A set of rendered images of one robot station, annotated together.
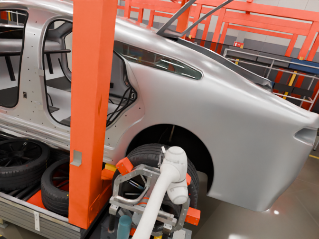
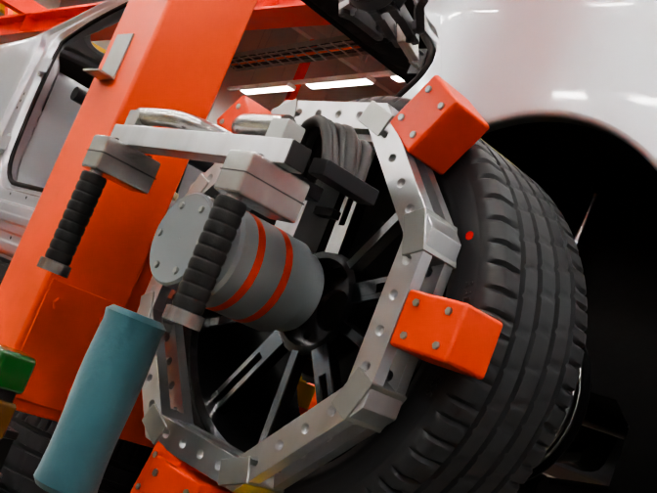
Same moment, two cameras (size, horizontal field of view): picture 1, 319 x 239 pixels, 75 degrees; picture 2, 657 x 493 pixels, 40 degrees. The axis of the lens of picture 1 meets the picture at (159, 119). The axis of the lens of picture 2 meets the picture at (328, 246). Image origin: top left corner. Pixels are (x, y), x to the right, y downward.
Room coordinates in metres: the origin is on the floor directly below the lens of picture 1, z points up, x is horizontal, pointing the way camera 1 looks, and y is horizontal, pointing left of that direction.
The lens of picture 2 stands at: (0.21, -0.87, 0.75)
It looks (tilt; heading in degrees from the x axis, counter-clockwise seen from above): 8 degrees up; 39
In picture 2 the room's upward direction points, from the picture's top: 22 degrees clockwise
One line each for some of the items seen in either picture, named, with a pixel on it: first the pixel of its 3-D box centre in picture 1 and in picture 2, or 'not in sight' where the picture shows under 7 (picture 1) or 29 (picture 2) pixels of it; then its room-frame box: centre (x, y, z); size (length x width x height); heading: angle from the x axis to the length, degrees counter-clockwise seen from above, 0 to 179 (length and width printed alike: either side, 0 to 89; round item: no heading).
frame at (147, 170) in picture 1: (149, 201); (277, 284); (1.15, -0.04, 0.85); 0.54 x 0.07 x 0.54; 79
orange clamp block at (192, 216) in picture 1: (192, 216); (445, 334); (1.10, -0.36, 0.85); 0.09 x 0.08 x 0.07; 79
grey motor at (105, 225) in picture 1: (118, 223); not in sight; (1.42, 0.19, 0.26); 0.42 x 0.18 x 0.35; 169
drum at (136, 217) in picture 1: (146, 208); (239, 265); (1.08, -0.03, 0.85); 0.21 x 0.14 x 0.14; 169
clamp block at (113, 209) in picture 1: (116, 206); (121, 163); (0.98, 0.16, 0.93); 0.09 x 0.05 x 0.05; 169
